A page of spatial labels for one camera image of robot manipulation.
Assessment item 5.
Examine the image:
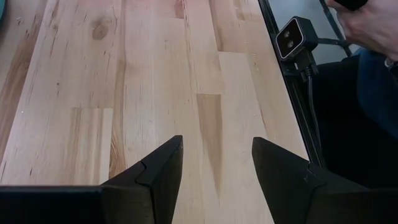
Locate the black table-level camera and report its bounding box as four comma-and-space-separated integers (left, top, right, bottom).
275, 16, 320, 62

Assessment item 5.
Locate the black handheld device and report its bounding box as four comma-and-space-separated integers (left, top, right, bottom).
334, 0, 369, 12

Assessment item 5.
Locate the black camera cable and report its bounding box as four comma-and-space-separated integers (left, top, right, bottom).
303, 58, 326, 169

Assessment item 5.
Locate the person's wristwatch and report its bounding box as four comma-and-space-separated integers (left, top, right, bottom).
384, 57, 398, 72

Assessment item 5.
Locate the person's hand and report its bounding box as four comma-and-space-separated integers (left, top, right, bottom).
325, 0, 398, 62

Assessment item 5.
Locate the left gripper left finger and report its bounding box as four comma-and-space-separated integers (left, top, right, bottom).
0, 134, 185, 224

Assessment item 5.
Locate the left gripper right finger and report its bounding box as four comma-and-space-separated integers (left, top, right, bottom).
251, 136, 398, 224

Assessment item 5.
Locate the person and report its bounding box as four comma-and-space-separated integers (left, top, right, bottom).
310, 46, 398, 187

